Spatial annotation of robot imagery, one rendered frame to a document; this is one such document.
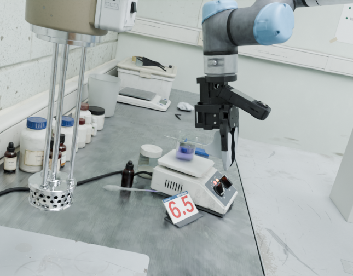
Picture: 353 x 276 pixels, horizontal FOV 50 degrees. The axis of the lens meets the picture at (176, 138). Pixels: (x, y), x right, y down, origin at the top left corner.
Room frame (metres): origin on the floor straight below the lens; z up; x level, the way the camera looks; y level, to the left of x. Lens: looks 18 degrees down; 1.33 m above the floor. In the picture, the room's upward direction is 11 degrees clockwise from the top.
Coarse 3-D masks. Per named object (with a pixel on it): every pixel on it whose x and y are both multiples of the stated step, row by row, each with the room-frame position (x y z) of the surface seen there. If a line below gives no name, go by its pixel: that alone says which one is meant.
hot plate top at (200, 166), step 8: (160, 160) 0.87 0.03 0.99; (168, 160) 0.88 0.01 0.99; (176, 160) 0.89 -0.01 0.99; (200, 160) 0.93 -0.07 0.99; (208, 160) 0.94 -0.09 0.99; (176, 168) 0.85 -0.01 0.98; (184, 168) 0.85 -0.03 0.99; (192, 168) 0.86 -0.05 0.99; (200, 168) 0.87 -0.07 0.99; (208, 168) 0.89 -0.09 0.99; (200, 176) 0.84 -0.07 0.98
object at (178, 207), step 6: (180, 198) 0.80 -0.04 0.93; (186, 198) 0.81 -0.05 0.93; (168, 204) 0.76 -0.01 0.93; (174, 204) 0.77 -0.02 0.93; (180, 204) 0.79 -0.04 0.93; (186, 204) 0.80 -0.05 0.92; (192, 204) 0.81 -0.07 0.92; (174, 210) 0.76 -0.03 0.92; (180, 210) 0.77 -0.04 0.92; (186, 210) 0.78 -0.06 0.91; (192, 210) 0.80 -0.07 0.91; (174, 216) 0.75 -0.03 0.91; (180, 216) 0.76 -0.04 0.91
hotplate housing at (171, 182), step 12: (156, 168) 0.87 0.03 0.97; (168, 168) 0.88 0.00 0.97; (156, 180) 0.86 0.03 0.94; (168, 180) 0.85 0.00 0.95; (180, 180) 0.84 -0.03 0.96; (192, 180) 0.84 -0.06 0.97; (204, 180) 0.85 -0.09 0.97; (168, 192) 0.85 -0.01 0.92; (180, 192) 0.84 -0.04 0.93; (192, 192) 0.83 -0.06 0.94; (204, 192) 0.82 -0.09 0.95; (204, 204) 0.82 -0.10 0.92; (216, 204) 0.81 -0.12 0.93; (228, 204) 0.84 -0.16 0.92
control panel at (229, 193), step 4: (216, 172) 0.92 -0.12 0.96; (212, 176) 0.89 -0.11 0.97; (216, 176) 0.91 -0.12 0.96; (220, 176) 0.92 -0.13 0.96; (208, 180) 0.86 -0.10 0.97; (212, 180) 0.88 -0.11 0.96; (216, 180) 0.89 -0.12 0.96; (208, 184) 0.84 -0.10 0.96; (212, 184) 0.86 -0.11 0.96; (216, 184) 0.87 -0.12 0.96; (208, 188) 0.83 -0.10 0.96; (212, 188) 0.84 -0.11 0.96; (224, 188) 0.88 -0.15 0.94; (228, 188) 0.89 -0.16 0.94; (232, 188) 0.91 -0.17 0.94; (212, 192) 0.83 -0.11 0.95; (224, 192) 0.86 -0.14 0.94; (228, 192) 0.88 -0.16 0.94; (232, 192) 0.89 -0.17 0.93; (216, 196) 0.82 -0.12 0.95; (220, 196) 0.83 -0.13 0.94; (224, 196) 0.85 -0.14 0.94; (228, 196) 0.86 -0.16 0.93; (232, 196) 0.87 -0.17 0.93; (220, 200) 0.82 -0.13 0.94; (224, 200) 0.83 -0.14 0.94; (228, 200) 0.84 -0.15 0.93; (224, 204) 0.82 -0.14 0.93
